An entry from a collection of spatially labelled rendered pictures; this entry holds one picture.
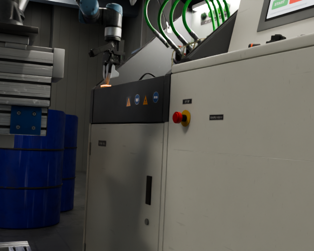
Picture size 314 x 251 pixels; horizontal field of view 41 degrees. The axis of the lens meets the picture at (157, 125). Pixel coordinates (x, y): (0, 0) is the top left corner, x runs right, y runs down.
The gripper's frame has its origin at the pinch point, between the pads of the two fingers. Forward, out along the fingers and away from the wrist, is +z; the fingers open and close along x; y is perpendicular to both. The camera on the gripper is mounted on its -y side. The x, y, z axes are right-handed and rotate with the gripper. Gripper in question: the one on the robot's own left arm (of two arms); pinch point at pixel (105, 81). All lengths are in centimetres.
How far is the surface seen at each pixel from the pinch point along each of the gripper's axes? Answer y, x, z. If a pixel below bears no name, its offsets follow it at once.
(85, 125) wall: 238, 634, 4
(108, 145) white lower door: -1.8, -11.1, 28.8
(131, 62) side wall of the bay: 16.9, 9.0, -12.4
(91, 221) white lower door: -2, 3, 64
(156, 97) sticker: -1.9, -48.6, 10.3
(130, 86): -1.9, -28.2, 4.8
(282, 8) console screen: 24, -81, -19
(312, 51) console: -2, -114, 4
